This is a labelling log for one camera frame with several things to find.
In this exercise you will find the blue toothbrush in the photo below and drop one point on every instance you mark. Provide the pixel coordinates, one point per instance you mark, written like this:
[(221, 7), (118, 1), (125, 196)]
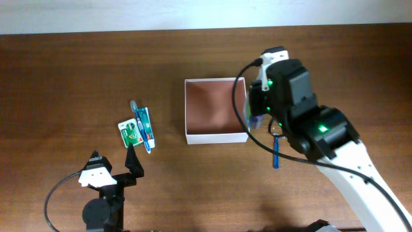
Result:
[(134, 108)]

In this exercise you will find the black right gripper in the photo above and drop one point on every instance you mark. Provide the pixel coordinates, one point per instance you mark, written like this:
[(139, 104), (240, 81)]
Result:
[(258, 105)]

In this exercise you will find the green Dettol soap bar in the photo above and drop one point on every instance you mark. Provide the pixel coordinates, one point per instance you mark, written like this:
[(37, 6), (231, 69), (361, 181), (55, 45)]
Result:
[(130, 133)]

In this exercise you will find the blue disposable razor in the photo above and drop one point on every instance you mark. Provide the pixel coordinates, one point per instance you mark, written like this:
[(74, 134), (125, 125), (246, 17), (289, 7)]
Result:
[(277, 138)]

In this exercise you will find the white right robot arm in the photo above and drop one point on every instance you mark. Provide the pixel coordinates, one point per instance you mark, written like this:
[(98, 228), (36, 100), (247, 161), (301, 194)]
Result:
[(328, 140)]

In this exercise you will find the white square cardboard box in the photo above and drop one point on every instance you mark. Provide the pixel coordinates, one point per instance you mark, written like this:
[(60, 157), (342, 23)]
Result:
[(209, 114)]

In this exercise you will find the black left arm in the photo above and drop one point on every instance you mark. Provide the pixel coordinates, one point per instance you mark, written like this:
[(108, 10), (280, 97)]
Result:
[(106, 212)]

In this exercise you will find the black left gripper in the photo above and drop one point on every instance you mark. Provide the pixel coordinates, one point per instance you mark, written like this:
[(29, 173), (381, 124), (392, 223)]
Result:
[(131, 163)]

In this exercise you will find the teal toothpaste tube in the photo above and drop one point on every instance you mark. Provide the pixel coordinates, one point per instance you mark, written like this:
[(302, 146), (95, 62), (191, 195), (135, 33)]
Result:
[(145, 118)]

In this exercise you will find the clear soap pump bottle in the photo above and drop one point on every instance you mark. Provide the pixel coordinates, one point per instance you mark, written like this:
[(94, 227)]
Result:
[(253, 122)]

